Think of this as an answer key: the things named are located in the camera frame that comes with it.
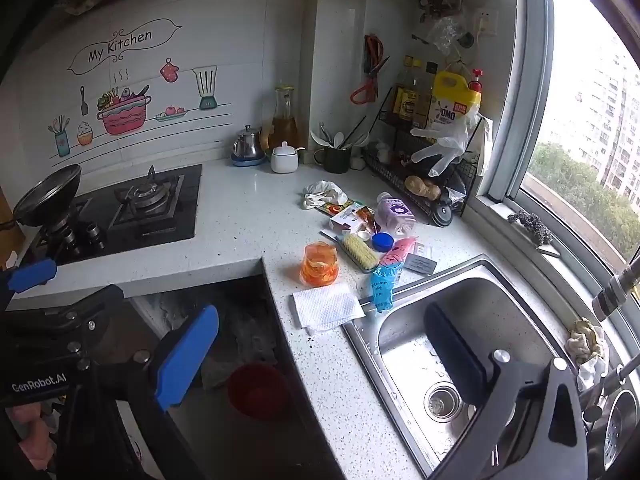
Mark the blue cap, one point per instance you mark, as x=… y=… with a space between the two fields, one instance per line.
x=382 y=241

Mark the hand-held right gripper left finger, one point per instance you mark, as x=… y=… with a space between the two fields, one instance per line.
x=185 y=360

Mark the ginger root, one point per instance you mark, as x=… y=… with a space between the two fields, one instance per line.
x=422 y=187

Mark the pink and blue plastic bag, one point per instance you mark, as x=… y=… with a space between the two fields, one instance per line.
x=386 y=280

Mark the steel faucet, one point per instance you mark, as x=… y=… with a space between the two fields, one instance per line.
x=612 y=295

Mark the white wall socket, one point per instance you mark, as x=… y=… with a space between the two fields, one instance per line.
x=487 y=22

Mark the steel strainer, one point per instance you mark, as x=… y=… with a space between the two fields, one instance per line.
x=617 y=425

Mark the yellow detergent bottle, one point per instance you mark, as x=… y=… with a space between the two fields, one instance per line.
x=450 y=105

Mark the kitchen wall sticker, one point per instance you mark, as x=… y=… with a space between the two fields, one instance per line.
x=122 y=110

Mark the blue saucer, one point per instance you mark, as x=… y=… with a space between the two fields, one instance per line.
x=248 y=162

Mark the purple plastic bottle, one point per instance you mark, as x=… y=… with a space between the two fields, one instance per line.
x=395 y=212

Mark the white sugar bowl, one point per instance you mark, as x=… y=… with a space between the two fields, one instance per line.
x=284 y=160

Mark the window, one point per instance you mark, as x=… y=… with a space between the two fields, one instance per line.
x=525 y=85

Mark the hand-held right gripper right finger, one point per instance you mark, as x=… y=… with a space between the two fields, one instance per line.
x=460 y=360

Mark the red hanging tool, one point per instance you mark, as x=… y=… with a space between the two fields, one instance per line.
x=372 y=50

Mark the steel sink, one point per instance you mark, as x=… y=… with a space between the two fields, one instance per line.
x=520 y=310

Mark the orange plastic cup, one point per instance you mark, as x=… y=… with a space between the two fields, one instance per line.
x=319 y=265

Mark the dark sauce bottle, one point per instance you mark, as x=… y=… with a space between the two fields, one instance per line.
x=407 y=102

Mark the white paper box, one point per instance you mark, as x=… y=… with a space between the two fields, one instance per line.
x=347 y=221

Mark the yellow sauce packet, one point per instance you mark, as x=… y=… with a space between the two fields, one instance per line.
x=340 y=209

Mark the clear hanging glove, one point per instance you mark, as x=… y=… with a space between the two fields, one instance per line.
x=447 y=142

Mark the steel teapot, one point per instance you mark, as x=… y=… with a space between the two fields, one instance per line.
x=247 y=146

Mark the dark mug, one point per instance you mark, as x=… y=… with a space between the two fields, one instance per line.
x=336 y=161

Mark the orange sauce packet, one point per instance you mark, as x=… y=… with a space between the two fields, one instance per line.
x=366 y=217

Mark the black gas stove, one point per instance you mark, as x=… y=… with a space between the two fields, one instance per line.
x=165 y=220

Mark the white paper towel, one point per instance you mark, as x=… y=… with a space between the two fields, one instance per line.
x=327 y=307

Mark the white spoon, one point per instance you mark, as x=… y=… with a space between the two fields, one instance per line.
x=316 y=136

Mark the beige rag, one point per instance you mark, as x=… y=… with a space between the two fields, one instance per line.
x=584 y=340

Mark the red bin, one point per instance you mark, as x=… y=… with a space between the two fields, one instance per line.
x=257 y=392

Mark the red scissors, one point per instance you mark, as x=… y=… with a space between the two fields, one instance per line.
x=361 y=94

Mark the glass oil bottle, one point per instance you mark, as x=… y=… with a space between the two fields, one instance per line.
x=284 y=127

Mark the grey sachet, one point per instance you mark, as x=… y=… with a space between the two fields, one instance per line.
x=420 y=263

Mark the white cap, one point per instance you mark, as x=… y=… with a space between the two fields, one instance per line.
x=364 y=236

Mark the yellow scrub brush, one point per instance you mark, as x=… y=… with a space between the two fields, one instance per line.
x=360 y=252

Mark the clear plastic bag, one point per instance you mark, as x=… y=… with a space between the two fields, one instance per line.
x=445 y=32

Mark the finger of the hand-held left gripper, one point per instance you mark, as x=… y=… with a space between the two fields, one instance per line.
x=32 y=275
x=95 y=301

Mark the black frying pan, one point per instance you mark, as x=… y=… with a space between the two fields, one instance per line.
x=47 y=195

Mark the dark scrubber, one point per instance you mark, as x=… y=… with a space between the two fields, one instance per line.
x=530 y=225

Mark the black round lid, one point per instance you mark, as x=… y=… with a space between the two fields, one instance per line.
x=442 y=214

